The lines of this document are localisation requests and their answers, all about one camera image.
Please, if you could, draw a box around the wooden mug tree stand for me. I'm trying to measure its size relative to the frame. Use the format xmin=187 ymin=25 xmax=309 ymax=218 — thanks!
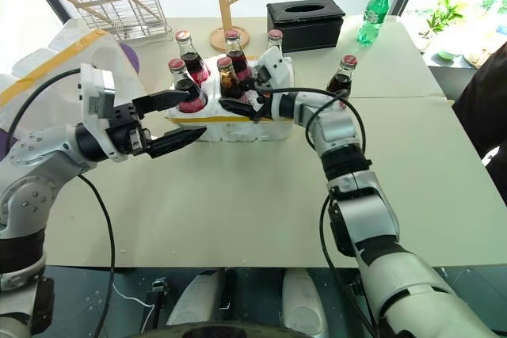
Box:
xmin=197 ymin=0 xmax=252 ymax=54

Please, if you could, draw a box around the white foam box yellow tape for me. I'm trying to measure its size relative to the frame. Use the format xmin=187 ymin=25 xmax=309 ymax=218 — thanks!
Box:
xmin=0 ymin=17 xmax=148 ymax=150

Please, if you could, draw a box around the purple cloth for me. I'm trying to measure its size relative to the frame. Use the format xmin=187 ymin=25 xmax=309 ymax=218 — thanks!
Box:
xmin=117 ymin=40 xmax=143 ymax=74

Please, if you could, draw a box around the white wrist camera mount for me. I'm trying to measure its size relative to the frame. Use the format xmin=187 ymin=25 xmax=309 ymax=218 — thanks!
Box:
xmin=252 ymin=46 xmax=295 ymax=90
xmin=78 ymin=63 xmax=132 ymax=163

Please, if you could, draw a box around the thin white floor cable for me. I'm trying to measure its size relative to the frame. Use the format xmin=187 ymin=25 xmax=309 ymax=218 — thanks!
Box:
xmin=112 ymin=281 xmax=156 ymax=328

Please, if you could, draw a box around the small black floor device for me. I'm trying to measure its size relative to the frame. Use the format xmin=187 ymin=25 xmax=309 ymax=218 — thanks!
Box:
xmin=145 ymin=275 xmax=170 ymax=317

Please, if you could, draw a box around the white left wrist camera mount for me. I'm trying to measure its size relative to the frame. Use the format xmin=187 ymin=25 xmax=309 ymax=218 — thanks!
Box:
xmin=78 ymin=63 xmax=132 ymax=163

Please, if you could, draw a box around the grey rounded robot foot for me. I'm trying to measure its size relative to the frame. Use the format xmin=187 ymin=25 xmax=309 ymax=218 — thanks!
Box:
xmin=280 ymin=269 xmax=330 ymax=337
xmin=165 ymin=269 xmax=221 ymax=328

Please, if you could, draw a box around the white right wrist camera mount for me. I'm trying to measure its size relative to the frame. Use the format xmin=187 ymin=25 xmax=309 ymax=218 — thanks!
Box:
xmin=252 ymin=46 xmax=295 ymax=90

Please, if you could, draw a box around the red-capped glass cola bottle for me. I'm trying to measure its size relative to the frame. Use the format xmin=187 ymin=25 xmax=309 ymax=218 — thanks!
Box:
xmin=175 ymin=29 xmax=212 ymax=86
xmin=326 ymin=54 xmax=360 ymax=102
xmin=223 ymin=29 xmax=252 ymax=81
xmin=167 ymin=57 xmax=208 ymax=114
xmin=215 ymin=56 xmax=247 ymax=102

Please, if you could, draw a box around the white foam bottle crate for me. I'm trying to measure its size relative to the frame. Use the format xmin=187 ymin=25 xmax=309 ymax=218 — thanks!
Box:
xmin=163 ymin=52 xmax=296 ymax=144

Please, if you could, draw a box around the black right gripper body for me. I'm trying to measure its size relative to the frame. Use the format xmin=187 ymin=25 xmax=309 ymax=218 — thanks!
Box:
xmin=251 ymin=81 xmax=275 ymax=122

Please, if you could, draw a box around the metal wire rack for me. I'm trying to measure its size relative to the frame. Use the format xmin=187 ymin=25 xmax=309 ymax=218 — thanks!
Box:
xmin=74 ymin=0 xmax=173 ymax=41

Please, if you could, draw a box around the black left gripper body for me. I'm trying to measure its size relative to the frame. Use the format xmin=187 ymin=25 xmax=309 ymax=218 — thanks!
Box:
xmin=105 ymin=101 xmax=154 ymax=157

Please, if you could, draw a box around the black tissue box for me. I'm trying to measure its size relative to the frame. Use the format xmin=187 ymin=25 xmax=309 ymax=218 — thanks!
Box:
xmin=265 ymin=0 xmax=346 ymax=55

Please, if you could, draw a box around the person in dark clothes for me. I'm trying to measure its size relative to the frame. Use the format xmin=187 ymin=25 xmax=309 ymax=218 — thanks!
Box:
xmin=452 ymin=42 xmax=507 ymax=205

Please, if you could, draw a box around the green potted plant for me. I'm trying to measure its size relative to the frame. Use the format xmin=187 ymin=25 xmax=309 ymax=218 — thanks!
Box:
xmin=417 ymin=0 xmax=465 ymax=53

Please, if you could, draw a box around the green plastic soda bottle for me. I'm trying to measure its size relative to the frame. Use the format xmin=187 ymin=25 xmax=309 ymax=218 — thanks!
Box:
xmin=356 ymin=0 xmax=395 ymax=46

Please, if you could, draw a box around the silver-capped glass bottle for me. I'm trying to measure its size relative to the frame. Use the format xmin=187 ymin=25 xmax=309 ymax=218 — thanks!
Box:
xmin=266 ymin=28 xmax=284 ymax=55

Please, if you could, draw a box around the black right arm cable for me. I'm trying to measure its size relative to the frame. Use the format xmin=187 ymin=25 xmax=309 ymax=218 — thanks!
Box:
xmin=255 ymin=83 xmax=381 ymax=338

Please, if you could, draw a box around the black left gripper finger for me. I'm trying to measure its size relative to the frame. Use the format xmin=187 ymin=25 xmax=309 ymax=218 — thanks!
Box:
xmin=132 ymin=89 xmax=192 ymax=120
xmin=148 ymin=127 xmax=209 ymax=159

